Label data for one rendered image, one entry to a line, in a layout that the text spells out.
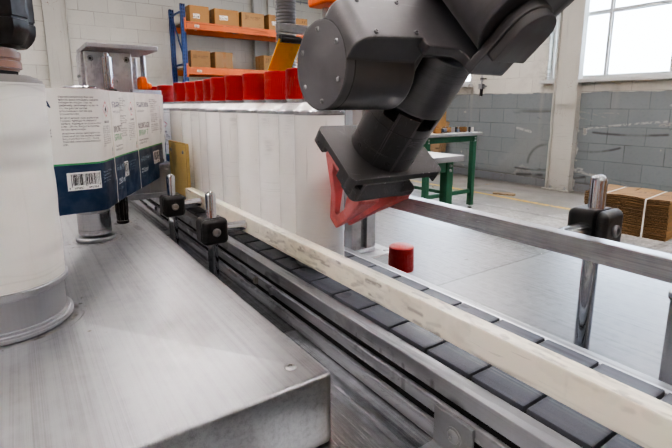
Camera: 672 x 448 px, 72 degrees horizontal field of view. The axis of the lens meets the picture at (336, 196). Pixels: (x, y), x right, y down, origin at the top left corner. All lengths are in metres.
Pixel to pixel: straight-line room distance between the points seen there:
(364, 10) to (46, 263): 0.29
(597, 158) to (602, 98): 0.69
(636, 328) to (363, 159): 0.32
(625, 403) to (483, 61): 0.20
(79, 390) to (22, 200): 0.14
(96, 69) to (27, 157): 0.54
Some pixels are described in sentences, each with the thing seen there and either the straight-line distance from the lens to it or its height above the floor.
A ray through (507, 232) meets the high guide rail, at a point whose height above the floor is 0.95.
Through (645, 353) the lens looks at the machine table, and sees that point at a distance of 0.51.
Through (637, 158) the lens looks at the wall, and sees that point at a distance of 6.16.
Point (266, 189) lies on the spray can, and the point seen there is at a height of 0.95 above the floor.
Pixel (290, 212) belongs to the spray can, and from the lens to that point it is 0.52.
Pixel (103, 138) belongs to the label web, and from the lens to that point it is 0.64.
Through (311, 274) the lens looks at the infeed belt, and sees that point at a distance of 0.47.
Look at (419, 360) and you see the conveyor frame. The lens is 0.34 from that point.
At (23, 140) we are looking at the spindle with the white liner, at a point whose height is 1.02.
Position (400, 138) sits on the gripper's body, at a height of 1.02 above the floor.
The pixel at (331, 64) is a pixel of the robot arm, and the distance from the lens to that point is 0.30.
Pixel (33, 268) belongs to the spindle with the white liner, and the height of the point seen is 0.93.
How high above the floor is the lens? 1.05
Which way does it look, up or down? 11 degrees down
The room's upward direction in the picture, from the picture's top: straight up
